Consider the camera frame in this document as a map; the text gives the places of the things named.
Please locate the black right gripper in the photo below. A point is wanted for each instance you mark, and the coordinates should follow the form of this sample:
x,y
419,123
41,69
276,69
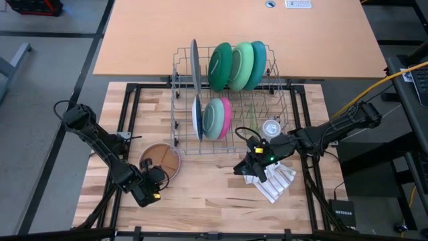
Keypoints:
x,y
271,152

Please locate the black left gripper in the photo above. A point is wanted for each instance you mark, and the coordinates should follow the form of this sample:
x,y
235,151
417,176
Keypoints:
x,y
148,189

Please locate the purple plate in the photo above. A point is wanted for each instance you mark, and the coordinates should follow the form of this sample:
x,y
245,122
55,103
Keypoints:
x,y
180,164

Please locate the pink plate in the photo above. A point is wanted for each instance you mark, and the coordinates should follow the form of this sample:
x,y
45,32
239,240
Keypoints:
x,y
227,117

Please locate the pale sage green plate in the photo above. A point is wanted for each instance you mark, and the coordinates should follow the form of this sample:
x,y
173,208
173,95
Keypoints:
x,y
212,118

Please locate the white and navy plate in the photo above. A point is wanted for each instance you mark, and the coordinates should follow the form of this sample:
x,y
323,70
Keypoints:
x,y
197,117

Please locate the light green plate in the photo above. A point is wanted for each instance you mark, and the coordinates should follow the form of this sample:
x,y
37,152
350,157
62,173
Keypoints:
x,y
240,66

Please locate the teal plate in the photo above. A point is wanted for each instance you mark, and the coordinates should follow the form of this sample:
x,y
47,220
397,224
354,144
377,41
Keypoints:
x,y
260,63

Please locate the dark green plate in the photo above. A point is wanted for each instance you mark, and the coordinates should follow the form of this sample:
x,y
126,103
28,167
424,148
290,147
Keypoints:
x,y
220,67

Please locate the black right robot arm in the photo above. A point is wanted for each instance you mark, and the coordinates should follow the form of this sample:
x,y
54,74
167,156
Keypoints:
x,y
334,129

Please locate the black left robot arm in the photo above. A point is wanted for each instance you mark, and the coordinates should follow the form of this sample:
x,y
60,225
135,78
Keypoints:
x,y
100,144

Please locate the white striped towel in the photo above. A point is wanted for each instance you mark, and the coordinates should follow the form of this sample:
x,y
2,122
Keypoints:
x,y
281,182

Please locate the grey plate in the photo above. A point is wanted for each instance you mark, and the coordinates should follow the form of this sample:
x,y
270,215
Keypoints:
x,y
195,67

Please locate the light wooden desk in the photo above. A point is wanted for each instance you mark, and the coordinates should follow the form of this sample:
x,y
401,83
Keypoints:
x,y
150,33

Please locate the white power strip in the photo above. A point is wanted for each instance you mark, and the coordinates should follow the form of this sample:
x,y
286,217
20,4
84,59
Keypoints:
x,y
298,3

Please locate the grey bench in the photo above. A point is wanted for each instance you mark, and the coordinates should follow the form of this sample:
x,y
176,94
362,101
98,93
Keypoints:
x,y
15,60

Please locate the black keyboard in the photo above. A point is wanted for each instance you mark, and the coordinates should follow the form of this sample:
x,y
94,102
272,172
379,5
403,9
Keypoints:
x,y
420,83

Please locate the red and black crate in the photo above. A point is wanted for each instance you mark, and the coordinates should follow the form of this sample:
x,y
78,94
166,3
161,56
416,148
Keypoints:
x,y
33,6

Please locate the black metal rig frame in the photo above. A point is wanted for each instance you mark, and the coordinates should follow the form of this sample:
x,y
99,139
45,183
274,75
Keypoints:
x,y
200,236

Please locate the black Netgear switch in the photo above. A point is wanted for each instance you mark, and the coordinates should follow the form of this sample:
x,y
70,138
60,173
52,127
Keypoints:
x,y
342,214

